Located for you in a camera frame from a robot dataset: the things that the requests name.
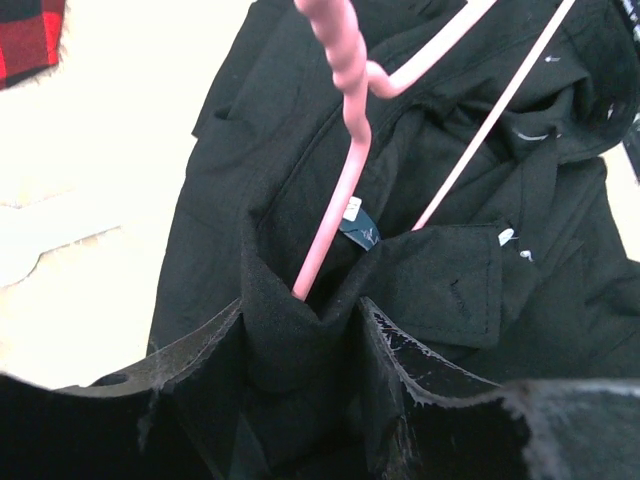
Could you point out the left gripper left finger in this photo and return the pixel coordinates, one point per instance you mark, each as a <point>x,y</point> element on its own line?
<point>172,415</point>

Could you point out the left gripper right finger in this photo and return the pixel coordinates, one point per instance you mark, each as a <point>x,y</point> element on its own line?
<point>425,417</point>

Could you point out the pink wire hanger taken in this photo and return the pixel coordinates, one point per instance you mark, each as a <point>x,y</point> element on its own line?
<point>335,26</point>

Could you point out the red black plaid shirt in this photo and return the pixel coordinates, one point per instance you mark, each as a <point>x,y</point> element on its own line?
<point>30,38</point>

